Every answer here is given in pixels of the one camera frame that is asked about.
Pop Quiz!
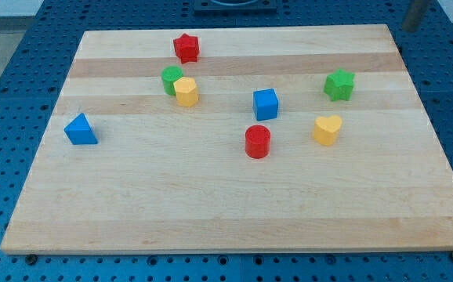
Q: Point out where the blue cube block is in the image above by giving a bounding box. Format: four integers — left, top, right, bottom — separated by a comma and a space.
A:
252, 89, 279, 121

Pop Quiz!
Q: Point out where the yellow heart block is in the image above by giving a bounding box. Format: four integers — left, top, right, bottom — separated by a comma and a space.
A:
312, 115, 342, 146

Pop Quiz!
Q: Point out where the red cylinder block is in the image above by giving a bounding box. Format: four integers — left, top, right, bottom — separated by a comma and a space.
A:
245, 125, 271, 159

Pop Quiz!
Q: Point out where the yellow hexagon block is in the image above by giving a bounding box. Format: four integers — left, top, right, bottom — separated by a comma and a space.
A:
173, 77, 199, 107

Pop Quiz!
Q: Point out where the wooden board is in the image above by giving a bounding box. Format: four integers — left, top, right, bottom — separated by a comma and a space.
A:
1, 24, 453, 255

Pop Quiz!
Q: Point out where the green cylinder block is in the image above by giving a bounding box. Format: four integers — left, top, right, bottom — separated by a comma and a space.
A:
161, 65, 183, 96

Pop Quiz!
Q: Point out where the red star block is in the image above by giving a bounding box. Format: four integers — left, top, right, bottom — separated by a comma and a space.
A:
173, 33, 200, 63

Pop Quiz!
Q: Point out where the green star block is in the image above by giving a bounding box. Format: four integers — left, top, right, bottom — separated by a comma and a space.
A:
324, 68, 355, 102

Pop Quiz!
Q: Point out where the blue triangle block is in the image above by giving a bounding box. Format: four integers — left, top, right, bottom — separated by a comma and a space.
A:
64, 113, 98, 145

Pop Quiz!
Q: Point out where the grey metal pusher rod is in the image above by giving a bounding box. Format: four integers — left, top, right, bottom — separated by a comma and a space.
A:
400, 0, 432, 33

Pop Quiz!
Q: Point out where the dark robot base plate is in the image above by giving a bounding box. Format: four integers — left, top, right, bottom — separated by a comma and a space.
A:
192, 0, 277, 14

